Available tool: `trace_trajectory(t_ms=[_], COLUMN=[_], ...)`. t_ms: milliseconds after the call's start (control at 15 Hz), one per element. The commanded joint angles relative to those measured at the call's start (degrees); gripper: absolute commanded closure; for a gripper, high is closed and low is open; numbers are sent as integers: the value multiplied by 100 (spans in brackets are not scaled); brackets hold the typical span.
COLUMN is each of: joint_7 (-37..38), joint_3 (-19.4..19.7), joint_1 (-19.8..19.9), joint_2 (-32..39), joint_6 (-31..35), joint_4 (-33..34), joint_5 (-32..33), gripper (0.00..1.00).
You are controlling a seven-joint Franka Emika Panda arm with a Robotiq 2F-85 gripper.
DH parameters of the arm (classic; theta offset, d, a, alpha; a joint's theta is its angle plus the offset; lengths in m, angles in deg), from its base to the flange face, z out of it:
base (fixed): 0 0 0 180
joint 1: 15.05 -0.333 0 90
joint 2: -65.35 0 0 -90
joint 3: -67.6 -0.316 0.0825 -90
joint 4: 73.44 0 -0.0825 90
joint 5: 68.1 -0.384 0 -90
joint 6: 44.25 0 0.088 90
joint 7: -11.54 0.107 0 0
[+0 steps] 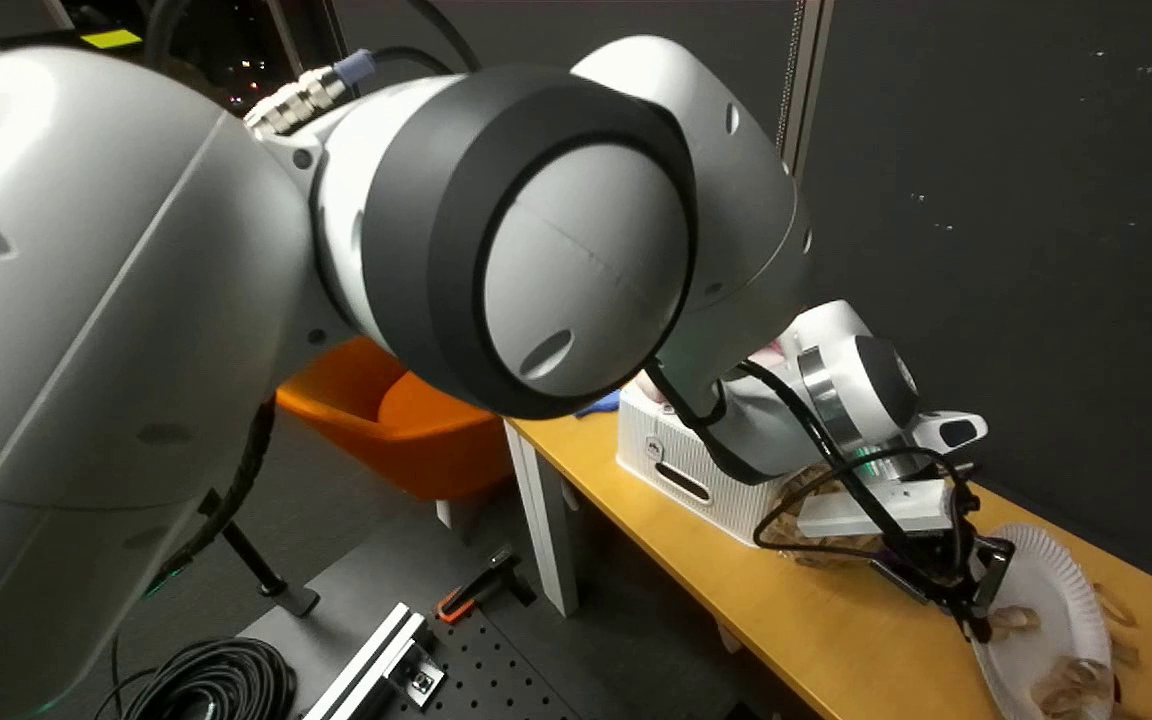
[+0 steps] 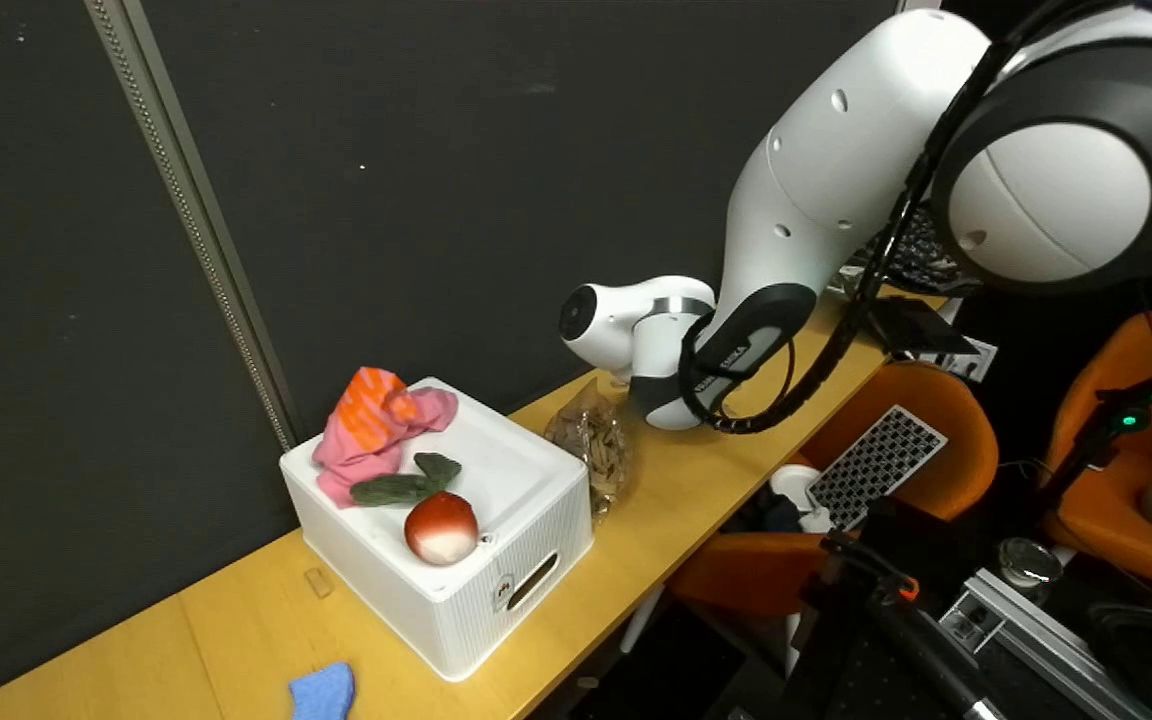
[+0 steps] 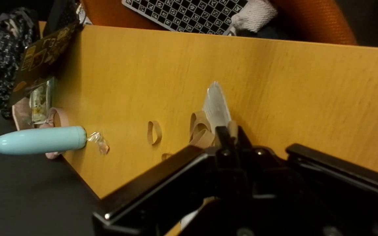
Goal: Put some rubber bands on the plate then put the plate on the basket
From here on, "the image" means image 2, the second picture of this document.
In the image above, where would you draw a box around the white plastic basket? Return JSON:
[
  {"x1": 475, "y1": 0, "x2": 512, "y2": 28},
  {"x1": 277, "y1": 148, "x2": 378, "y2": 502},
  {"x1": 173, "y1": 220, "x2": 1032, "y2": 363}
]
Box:
[{"x1": 277, "y1": 371, "x2": 596, "y2": 684}]

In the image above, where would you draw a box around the green toy leaf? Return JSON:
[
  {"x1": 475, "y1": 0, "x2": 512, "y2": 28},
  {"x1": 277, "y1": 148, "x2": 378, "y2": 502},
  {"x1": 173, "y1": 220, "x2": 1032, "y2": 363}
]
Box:
[{"x1": 347, "y1": 450, "x2": 467, "y2": 514}]

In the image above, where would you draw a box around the red and white toy radish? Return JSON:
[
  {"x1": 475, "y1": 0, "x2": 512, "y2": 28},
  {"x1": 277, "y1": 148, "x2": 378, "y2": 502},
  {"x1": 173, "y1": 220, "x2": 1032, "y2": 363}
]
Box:
[{"x1": 400, "y1": 490, "x2": 484, "y2": 567}]

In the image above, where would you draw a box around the pink and orange cloth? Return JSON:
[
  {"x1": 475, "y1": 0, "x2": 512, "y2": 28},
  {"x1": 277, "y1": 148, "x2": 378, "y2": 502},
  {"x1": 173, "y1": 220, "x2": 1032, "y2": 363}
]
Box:
[{"x1": 312, "y1": 363, "x2": 463, "y2": 514}]

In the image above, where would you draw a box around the small white object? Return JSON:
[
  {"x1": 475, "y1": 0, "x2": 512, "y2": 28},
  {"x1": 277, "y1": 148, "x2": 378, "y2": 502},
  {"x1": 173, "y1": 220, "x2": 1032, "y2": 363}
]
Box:
[{"x1": 764, "y1": 460, "x2": 828, "y2": 542}]

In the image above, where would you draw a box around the black flat tablet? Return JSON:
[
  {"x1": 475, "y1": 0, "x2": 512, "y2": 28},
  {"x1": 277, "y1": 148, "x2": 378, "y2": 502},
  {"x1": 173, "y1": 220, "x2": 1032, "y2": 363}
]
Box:
[{"x1": 870, "y1": 292, "x2": 986, "y2": 363}]

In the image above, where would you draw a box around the orange chair with perforated panel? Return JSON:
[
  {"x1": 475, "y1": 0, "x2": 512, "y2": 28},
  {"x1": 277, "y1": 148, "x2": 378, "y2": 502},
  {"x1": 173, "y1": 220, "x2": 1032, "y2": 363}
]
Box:
[{"x1": 667, "y1": 357, "x2": 1006, "y2": 634}]

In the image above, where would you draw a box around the blue cloth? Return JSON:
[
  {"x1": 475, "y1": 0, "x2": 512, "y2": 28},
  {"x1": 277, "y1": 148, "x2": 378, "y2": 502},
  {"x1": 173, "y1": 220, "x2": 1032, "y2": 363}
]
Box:
[{"x1": 284, "y1": 660, "x2": 360, "y2": 720}]

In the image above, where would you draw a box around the grey metal partition strip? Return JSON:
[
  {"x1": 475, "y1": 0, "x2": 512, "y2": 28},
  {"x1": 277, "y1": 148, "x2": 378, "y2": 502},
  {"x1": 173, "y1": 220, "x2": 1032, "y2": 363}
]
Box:
[{"x1": 82, "y1": 0, "x2": 303, "y2": 451}]

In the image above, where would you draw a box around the round silver knob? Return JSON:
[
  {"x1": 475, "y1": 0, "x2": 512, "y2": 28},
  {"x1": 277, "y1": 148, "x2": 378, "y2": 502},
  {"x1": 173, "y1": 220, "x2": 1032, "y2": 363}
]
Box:
[{"x1": 997, "y1": 533, "x2": 1068, "y2": 592}]

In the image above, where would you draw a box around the black device with green light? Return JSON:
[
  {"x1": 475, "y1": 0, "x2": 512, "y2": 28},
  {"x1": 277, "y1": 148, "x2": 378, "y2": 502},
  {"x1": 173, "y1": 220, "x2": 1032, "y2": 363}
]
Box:
[{"x1": 1042, "y1": 354, "x2": 1152, "y2": 502}]

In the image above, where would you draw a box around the orange chair with grey cushion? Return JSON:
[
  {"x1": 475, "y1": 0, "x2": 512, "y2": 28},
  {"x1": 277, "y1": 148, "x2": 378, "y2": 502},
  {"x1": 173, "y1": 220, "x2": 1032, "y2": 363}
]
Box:
[{"x1": 1032, "y1": 308, "x2": 1152, "y2": 621}]

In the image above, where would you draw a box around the black camera tripod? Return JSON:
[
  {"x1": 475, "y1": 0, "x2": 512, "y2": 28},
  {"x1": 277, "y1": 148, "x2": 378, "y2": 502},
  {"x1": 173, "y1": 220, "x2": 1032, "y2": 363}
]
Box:
[{"x1": 789, "y1": 529, "x2": 1007, "y2": 720}]

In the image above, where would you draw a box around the aluminium extrusion rail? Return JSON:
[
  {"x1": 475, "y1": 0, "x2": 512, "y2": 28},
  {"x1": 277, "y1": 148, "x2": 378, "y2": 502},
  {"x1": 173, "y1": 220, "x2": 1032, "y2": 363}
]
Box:
[{"x1": 936, "y1": 563, "x2": 1148, "y2": 720}]

